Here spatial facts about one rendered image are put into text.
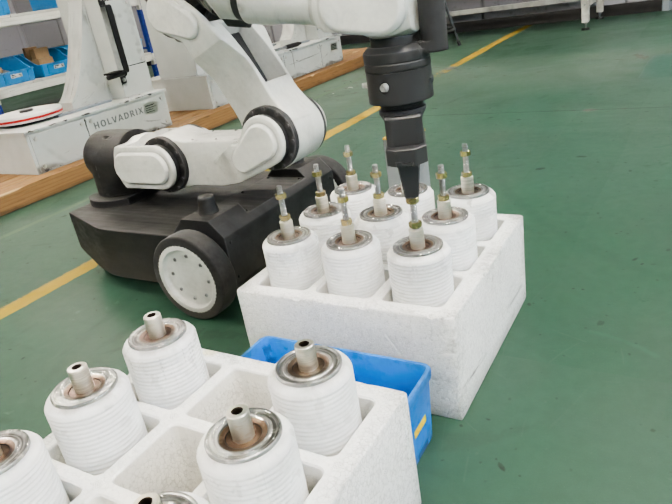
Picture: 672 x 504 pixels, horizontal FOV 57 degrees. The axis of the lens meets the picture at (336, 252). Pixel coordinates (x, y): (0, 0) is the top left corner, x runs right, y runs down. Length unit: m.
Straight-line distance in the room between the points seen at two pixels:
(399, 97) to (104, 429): 0.53
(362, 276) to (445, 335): 0.16
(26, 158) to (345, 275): 2.15
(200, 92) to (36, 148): 1.11
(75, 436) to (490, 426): 0.57
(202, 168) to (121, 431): 0.89
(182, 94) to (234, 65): 2.38
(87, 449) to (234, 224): 0.71
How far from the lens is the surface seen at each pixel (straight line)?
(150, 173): 1.60
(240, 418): 0.60
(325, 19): 0.82
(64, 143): 2.98
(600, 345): 1.15
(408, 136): 0.83
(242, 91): 1.39
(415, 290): 0.91
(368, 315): 0.94
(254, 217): 1.40
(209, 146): 1.50
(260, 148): 1.34
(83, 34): 3.31
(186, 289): 1.40
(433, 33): 0.83
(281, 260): 1.02
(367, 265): 0.96
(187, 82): 3.71
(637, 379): 1.08
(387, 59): 0.82
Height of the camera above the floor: 0.63
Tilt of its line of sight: 24 degrees down
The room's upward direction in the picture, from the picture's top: 10 degrees counter-clockwise
